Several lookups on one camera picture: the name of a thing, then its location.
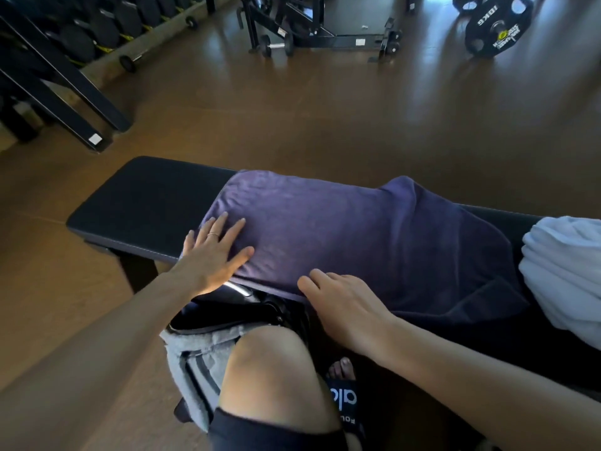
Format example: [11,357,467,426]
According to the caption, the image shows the person's right hand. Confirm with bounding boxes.
[297,268,401,367]

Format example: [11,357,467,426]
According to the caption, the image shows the person's left hand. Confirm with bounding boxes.
[170,211,255,298]

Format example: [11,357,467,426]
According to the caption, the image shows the purple towel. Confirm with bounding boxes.
[181,170,531,325]

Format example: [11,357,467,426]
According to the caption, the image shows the person's right forearm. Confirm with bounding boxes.
[371,317,601,451]

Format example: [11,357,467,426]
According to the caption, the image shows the person's left forearm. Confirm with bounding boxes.
[0,271,203,451]

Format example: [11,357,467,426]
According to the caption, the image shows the black padded workout bench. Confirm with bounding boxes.
[66,156,601,395]

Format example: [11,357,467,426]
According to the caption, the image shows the person's foot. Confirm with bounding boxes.
[328,357,357,382]

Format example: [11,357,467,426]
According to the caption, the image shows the person's bare leg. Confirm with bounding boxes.
[218,326,343,436]

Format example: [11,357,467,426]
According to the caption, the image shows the grey striped cloth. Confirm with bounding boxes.
[160,321,264,433]

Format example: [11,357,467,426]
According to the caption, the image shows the black slide sandal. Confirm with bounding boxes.
[324,376,368,443]

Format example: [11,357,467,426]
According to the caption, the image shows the person's dark shorts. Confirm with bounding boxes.
[208,407,352,451]

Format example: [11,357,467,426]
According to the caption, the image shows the black dumbbell rack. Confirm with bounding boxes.
[0,0,218,153]

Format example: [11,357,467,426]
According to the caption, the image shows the row of black dumbbells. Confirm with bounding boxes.
[9,0,207,67]

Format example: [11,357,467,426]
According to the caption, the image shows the white towel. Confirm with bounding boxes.
[518,216,601,351]

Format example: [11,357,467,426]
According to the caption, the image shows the black weight plate yellow label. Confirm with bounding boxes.
[464,0,535,60]

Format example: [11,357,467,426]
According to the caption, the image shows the black bench metal frame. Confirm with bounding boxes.
[167,281,311,337]

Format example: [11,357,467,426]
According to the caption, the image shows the small chrome handle dumbbell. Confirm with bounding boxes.
[259,34,295,59]

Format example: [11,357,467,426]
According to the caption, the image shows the black weight machine frame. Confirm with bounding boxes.
[236,0,404,62]

